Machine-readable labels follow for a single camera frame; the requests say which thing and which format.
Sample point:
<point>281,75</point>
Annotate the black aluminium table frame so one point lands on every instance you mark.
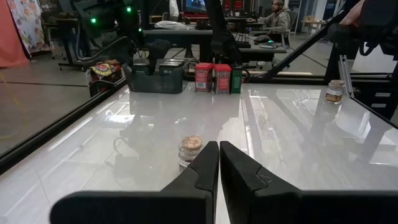
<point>62,124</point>

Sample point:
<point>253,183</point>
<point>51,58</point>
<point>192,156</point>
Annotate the glass spice jar cork lid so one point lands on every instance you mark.
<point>188,152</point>
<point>334,93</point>

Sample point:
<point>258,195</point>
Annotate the red smoked paprika tin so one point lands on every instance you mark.
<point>222,79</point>
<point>203,77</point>

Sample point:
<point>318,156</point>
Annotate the black computer keyboard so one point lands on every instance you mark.
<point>242,39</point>

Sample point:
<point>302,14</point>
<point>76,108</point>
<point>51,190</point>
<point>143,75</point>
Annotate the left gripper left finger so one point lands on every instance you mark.
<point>186,202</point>

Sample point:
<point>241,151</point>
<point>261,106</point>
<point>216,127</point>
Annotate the silver aluminium bar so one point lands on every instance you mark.
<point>345,74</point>

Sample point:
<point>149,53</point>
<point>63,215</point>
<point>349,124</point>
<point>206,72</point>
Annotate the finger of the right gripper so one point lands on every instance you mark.
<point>154,67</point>

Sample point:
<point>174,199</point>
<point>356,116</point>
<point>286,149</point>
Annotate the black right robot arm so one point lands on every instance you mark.
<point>222,37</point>

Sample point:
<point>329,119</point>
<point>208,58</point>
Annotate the computer monitor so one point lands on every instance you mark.
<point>194,5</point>

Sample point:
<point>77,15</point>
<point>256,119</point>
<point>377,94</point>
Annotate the cardboard box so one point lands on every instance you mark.
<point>308,18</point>

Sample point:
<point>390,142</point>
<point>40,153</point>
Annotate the person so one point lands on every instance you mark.
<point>280,20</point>
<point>174,7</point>
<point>379,21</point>

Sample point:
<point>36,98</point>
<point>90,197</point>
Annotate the dark notebook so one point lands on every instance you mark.
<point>270,46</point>

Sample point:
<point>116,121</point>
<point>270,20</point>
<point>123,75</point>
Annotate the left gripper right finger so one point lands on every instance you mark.
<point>264,202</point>

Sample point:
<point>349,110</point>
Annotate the black drawer cabinet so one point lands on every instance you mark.
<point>379,100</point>

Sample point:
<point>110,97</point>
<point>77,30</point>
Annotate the clear plastic bag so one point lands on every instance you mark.
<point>171,25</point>

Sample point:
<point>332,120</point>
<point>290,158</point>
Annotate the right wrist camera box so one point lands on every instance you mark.
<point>91,18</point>

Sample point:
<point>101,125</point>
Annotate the colourful snack bag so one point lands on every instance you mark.
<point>104,70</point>

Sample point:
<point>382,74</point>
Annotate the orange cloth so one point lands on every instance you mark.
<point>11,37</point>

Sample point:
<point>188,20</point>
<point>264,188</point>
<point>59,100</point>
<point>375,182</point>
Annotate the dark gray plastic bin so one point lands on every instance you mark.
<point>155,84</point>

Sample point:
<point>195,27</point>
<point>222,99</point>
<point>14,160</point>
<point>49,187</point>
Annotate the person's hand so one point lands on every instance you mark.
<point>353,15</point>

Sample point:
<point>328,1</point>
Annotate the gray office desk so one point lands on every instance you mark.
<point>180,35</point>

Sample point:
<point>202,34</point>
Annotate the gray computer mouse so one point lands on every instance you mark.
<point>262,39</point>

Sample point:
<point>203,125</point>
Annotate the floral cloth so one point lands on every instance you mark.
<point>29,25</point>

